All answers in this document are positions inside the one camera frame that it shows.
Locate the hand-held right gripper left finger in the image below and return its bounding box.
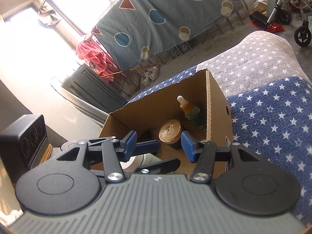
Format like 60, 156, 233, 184
57, 130, 137, 183

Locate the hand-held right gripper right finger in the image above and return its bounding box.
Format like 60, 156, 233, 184
181, 130, 259, 183

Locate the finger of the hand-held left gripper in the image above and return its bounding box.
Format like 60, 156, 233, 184
135, 158, 181, 175
80, 136, 160, 157

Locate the white bottle with green label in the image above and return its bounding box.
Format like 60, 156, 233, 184
121, 153, 162, 175

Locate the black jar with gold lid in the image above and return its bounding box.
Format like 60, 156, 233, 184
159, 119, 184, 150

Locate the green dropper bottle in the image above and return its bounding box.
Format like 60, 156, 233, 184
177, 96, 207, 131

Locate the brown cardboard box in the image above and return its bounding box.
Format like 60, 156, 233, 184
99, 69, 232, 176

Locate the bundle of wooden sticks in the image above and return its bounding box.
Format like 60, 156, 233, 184
39, 143, 53, 164

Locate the black speaker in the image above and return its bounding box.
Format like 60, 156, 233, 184
0, 114, 47, 176

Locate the grey door panel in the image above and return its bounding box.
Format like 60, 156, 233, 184
61, 63, 128, 127

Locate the beige shoe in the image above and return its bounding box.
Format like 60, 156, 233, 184
140, 69, 153, 87
149, 65, 161, 81

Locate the yellow stick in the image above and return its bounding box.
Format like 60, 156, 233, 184
101, 65, 148, 78

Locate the blue white star blanket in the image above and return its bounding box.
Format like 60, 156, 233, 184
127, 30, 312, 225

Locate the pink hanging garment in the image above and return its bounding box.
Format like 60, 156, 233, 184
76, 35, 117, 82

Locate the grey printed hanging sheet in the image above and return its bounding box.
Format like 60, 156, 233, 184
91, 0, 244, 72

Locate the hanging grey cloth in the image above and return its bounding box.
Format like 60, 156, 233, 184
36, 9, 61, 27

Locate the black box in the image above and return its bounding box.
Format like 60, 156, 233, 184
249, 12, 269, 28

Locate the red bag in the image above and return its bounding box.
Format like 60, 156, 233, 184
267, 22, 285, 33

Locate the woven basket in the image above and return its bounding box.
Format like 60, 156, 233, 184
252, 0, 270, 12

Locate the wheelchair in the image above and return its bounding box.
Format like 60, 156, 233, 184
267, 0, 312, 26

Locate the black wheel with grey frame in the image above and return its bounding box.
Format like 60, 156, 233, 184
294, 17, 312, 47

